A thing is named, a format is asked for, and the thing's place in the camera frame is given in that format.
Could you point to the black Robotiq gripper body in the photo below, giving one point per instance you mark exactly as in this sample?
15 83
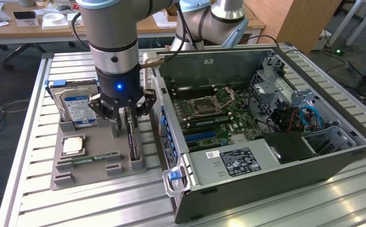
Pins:
119 80

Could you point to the black graphics card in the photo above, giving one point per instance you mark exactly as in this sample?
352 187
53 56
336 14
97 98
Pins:
133 142

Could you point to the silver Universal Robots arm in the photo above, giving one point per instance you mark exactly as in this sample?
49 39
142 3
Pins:
114 35

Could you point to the hard disk in blue caddy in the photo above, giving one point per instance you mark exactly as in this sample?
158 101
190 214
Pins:
75 111

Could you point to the blue slot retainer strip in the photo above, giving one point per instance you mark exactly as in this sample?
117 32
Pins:
162 120

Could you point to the beige case hinge latch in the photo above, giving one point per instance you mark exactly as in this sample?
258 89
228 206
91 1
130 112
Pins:
152 59

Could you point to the CPU socket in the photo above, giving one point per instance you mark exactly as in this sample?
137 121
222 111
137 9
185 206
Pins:
204 105

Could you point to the silver CPU chip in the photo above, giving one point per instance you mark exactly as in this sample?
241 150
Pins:
73 145

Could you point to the green RAM stick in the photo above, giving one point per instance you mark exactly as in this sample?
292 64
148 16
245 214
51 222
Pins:
209 121
91 159

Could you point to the metal socket cover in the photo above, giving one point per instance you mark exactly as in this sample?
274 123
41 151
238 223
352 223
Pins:
229 90

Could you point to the grey parts rack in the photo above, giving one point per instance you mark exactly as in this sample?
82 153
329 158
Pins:
91 170

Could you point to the white paper stack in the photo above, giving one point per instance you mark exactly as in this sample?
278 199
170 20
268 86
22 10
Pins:
162 22

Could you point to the green motherboard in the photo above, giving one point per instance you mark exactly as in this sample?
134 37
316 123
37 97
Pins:
233 127

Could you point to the plain white box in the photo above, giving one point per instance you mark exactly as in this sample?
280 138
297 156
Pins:
73 20

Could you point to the flat white box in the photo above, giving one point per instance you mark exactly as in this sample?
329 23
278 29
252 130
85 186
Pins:
55 26

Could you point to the silver chipset heatsink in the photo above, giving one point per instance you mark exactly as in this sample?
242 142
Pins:
238 139

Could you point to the blue case latch button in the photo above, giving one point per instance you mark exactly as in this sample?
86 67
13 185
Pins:
174 177

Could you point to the white tape roll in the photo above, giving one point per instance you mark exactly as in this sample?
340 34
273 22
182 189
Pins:
54 17

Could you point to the black office chair base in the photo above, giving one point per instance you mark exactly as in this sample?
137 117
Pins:
19 50

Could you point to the grey power supply unit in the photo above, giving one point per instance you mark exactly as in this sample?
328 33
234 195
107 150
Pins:
209 170

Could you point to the bag with dark item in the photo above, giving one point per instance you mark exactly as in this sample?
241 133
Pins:
62 6

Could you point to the perforated metal disk bay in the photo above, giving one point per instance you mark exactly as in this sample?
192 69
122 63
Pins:
265 94

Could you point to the white box with black top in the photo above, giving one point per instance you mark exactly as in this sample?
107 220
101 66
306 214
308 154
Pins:
27 21

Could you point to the wooden desk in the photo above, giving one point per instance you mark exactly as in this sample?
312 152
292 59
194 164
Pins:
13 31

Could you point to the dark grey open PC case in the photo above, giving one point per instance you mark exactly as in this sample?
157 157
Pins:
265 189

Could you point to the wooden cabinet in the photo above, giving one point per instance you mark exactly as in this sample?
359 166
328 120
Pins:
297 23

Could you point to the small metal disk bay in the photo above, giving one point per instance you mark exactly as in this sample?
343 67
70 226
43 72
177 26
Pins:
337 139

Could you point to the black adapter with LED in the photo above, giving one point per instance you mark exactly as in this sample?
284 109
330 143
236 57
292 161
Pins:
340 52

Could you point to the white wall box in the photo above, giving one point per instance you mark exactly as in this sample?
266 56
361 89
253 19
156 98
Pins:
324 42

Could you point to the white table frame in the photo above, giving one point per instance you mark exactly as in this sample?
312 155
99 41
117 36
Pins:
344 23

